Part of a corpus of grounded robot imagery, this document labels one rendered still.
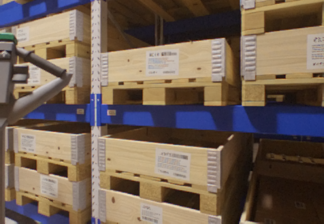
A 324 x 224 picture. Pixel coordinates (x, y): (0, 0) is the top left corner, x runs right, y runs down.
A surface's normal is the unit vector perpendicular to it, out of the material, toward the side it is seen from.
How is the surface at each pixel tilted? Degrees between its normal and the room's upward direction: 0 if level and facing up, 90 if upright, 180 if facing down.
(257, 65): 90
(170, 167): 90
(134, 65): 90
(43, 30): 90
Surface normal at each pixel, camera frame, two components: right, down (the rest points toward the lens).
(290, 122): -0.45, 0.01
